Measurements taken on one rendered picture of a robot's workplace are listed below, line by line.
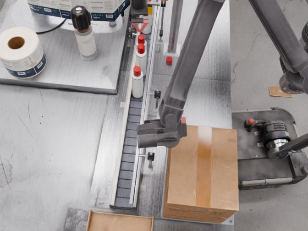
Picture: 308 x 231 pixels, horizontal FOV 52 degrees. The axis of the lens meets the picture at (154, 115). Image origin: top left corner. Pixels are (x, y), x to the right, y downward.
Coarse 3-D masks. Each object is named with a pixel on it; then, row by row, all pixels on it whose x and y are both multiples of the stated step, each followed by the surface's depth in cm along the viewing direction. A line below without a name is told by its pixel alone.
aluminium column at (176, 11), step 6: (174, 0) 139; (180, 0) 139; (174, 6) 142; (180, 6) 142; (174, 12) 145; (180, 12) 145; (174, 18) 148; (180, 18) 148; (174, 24) 153; (174, 30) 157; (174, 36) 160; (174, 42) 163; (168, 48) 168; (174, 48) 167
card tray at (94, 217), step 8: (88, 216) 126; (96, 216) 130; (104, 216) 130; (112, 216) 130; (120, 216) 130; (128, 216) 130; (136, 216) 130; (88, 224) 126; (96, 224) 128; (104, 224) 128; (112, 224) 128; (120, 224) 128; (128, 224) 129; (136, 224) 129; (144, 224) 129; (152, 224) 125
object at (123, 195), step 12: (156, 0) 182; (144, 84) 155; (132, 96) 151; (132, 108) 148; (132, 120) 145; (132, 132) 143; (132, 144) 140; (132, 156) 137; (120, 168) 135; (132, 168) 135; (120, 180) 132; (120, 192) 130; (120, 204) 128; (132, 204) 128
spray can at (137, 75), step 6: (138, 66) 134; (132, 72) 138; (138, 72) 134; (132, 78) 138; (138, 78) 137; (132, 84) 142; (138, 84) 140; (132, 90) 147; (138, 90) 145; (138, 96) 149
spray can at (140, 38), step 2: (140, 34) 143; (142, 34) 143; (138, 36) 142; (140, 36) 142; (142, 36) 142; (144, 36) 142; (138, 38) 142; (140, 38) 142; (142, 38) 142; (144, 38) 142; (138, 40) 143; (140, 40) 142; (142, 40) 142; (144, 40) 143; (136, 42) 146; (138, 42) 144; (140, 42) 143; (142, 42) 143; (144, 42) 145; (146, 42) 146; (136, 44) 146; (144, 44) 145; (146, 44) 146; (136, 46) 146; (146, 46) 147; (136, 48) 148; (146, 48) 148; (146, 50) 150
